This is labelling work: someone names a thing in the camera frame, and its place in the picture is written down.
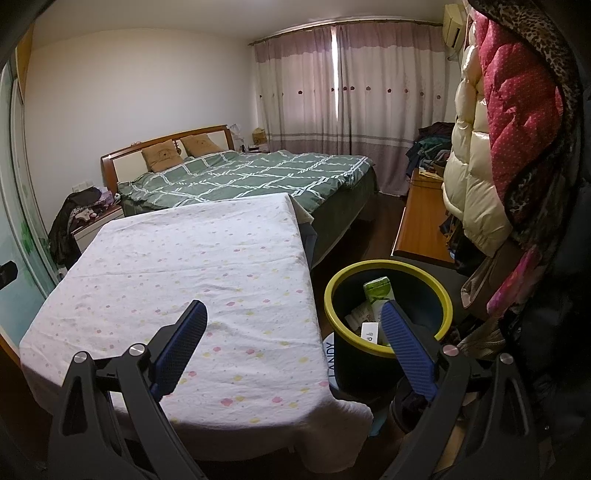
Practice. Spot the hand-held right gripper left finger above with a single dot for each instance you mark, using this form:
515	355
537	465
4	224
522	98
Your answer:
182	350

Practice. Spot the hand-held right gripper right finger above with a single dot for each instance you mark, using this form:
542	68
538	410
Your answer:
411	350

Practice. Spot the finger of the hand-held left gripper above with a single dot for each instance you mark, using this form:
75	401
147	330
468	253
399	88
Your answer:
7	273

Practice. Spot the small white box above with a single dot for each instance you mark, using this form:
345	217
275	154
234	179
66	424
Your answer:
371	333

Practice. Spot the dark bin with yellow rim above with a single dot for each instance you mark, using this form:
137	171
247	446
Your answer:
351	360

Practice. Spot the green tissue pack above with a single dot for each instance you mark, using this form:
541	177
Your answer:
379	290

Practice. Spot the glass sliding wardrobe door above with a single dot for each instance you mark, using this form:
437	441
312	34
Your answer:
18	221

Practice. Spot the dark clothes heap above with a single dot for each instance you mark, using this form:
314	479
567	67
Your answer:
62	240

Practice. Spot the white printed bag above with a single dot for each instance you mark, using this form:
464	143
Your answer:
330	362

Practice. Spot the white floral tablecloth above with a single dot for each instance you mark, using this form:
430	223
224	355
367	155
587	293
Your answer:
184	258

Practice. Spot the white nightstand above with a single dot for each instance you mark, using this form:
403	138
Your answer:
92	233

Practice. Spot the beige plastic bag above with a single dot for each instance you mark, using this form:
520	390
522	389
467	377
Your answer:
482	286

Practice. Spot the pink floral garment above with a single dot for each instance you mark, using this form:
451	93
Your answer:
515	281

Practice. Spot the wooden cabinet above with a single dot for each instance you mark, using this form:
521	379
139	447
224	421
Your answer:
420	221

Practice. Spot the wooden bed headboard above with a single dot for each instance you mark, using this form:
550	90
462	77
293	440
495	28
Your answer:
124	161

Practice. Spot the cream puffer jacket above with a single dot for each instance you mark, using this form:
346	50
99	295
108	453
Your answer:
471	184

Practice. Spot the green checked duvet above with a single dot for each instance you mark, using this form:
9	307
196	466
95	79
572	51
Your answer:
258	180

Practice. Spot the brown bear pillow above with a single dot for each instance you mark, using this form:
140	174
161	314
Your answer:
161	157
202	145

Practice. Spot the pile of clothes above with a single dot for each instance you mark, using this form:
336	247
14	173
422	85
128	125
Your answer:
429	147

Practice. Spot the small tan box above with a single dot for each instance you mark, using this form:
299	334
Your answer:
259	138

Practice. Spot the red dotted padded jacket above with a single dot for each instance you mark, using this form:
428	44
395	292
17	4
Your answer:
517	115

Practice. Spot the pink white curtain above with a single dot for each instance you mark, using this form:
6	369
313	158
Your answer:
300	106

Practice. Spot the leopard print garment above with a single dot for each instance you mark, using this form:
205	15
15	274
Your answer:
549	41

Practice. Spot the wall air conditioner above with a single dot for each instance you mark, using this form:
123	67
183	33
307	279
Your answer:
453	25

